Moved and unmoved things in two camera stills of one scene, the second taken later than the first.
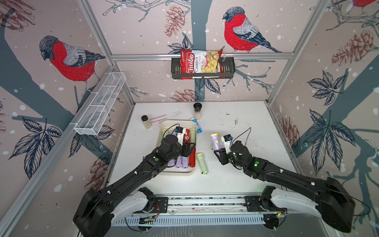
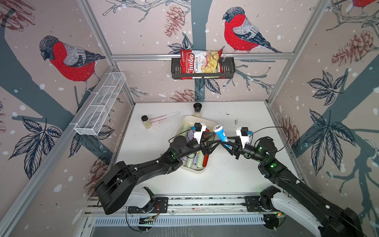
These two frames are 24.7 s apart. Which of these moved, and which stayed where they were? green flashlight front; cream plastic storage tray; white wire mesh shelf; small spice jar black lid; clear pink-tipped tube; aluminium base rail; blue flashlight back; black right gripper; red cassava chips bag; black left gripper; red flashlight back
Moved: blue flashlight back; black right gripper; black left gripper; red flashlight back; cream plastic storage tray
Stayed: green flashlight front; white wire mesh shelf; red cassava chips bag; aluminium base rail; clear pink-tipped tube; small spice jar black lid
